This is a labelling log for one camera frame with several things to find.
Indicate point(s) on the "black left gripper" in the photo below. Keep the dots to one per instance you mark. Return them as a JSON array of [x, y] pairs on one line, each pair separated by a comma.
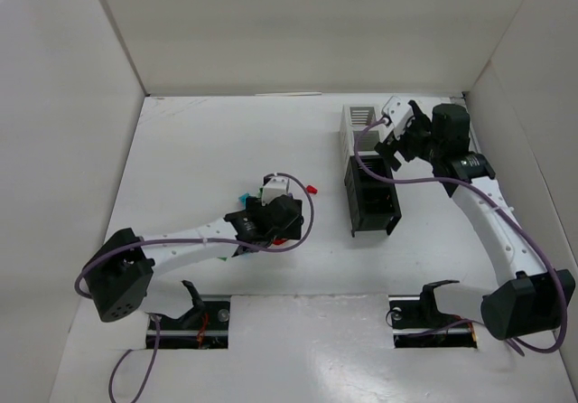
[[255, 206]]

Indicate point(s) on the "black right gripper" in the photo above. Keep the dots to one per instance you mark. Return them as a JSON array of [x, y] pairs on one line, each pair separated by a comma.
[[402, 148]]

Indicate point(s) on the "small red lego piece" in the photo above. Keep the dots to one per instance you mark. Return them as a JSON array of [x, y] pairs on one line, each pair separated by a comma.
[[310, 189]]

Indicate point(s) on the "teal lego brick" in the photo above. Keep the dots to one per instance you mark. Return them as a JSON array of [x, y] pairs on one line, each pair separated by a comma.
[[243, 200]]

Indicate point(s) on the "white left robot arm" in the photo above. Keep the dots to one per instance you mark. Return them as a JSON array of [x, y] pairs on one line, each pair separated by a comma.
[[121, 277]]

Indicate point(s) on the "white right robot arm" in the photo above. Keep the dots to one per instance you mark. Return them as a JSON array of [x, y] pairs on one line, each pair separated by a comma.
[[531, 296]]

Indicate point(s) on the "white double-bin container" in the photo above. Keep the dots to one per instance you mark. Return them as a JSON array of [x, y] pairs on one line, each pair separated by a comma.
[[354, 119]]

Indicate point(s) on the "black double-bin container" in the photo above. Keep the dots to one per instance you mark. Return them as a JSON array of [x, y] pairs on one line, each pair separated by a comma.
[[373, 205]]

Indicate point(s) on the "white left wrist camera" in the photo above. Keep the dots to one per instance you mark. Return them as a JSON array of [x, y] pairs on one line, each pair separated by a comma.
[[274, 185]]

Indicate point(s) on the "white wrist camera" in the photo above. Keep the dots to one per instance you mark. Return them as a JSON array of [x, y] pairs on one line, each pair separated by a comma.
[[397, 112], [274, 185]]

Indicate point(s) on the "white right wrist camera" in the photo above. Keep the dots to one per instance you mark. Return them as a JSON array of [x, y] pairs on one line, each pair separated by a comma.
[[397, 112]]

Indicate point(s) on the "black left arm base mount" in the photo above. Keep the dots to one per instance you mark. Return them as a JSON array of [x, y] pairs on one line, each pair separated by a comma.
[[208, 332]]

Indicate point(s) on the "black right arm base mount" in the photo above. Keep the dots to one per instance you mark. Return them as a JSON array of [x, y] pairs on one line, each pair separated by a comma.
[[414, 328]]

